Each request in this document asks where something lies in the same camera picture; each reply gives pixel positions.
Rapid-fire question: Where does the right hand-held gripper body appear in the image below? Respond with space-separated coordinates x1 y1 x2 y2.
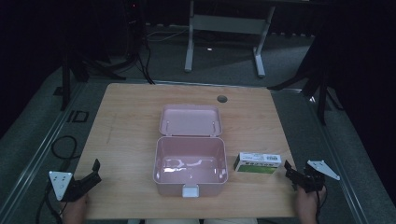
295 160 341 194

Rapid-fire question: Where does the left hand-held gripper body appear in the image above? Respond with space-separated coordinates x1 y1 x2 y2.
49 170 94 203

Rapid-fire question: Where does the person's left hand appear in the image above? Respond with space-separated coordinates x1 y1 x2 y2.
61 193 90 224

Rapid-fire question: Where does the person's right hand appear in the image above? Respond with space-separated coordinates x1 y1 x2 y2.
294 184 328 224

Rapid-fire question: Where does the white and green medicine box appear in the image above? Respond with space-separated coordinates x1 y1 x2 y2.
233 151 283 175

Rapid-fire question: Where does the black tripod stand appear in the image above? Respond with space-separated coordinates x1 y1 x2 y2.
60 36 127 112
266 34 345 127

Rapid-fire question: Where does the pink plastic lidded box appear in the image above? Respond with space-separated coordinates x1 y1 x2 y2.
152 104 229 199

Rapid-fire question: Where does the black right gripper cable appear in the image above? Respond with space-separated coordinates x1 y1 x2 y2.
315 185 329 224

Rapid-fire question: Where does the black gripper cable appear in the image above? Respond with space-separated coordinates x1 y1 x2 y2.
35 181 64 224
315 185 329 224

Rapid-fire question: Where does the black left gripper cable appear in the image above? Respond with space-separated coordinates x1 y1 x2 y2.
35 181 64 224

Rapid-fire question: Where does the black looped floor cable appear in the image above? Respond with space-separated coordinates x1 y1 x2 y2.
49 135 79 161

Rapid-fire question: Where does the black hanging cable bundle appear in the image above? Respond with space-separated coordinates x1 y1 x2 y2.
135 36 156 86

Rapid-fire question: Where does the white floor cable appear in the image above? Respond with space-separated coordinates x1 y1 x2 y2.
146 28 191 43

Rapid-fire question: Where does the white metal desk frame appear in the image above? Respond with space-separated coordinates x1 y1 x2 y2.
183 0 276 78

